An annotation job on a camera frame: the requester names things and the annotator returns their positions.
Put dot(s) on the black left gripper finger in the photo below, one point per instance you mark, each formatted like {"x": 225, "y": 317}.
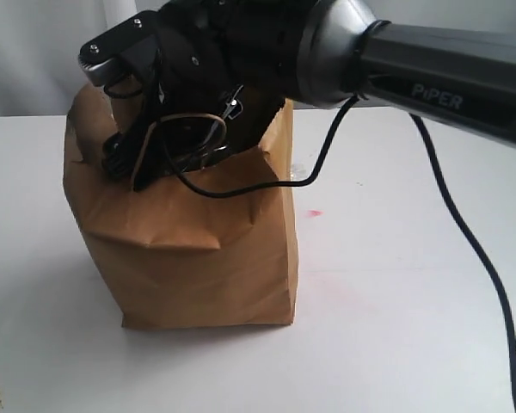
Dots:
{"x": 134, "y": 154}

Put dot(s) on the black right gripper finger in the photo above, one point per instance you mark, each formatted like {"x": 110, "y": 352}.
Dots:
{"x": 196, "y": 140}

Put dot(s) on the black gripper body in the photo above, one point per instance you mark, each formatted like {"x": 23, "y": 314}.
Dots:
{"x": 195, "y": 71}

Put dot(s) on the brown paper bag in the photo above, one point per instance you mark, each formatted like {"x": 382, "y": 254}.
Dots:
{"x": 172, "y": 258}

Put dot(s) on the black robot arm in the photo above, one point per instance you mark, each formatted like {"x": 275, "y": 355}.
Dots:
{"x": 336, "y": 53}

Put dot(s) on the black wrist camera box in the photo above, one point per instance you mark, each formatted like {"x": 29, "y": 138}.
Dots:
{"x": 130, "y": 47}

